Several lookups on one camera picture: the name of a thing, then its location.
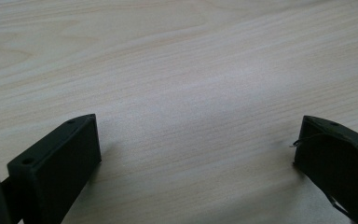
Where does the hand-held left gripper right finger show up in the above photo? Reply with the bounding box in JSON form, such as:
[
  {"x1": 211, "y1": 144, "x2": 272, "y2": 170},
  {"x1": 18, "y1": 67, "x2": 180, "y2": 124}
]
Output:
[{"x1": 293, "y1": 115, "x2": 358, "y2": 224}]

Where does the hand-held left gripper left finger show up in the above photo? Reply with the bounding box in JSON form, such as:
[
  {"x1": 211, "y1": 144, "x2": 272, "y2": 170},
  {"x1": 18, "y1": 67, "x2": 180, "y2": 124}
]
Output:
[{"x1": 7, "y1": 113, "x2": 103, "y2": 224}]

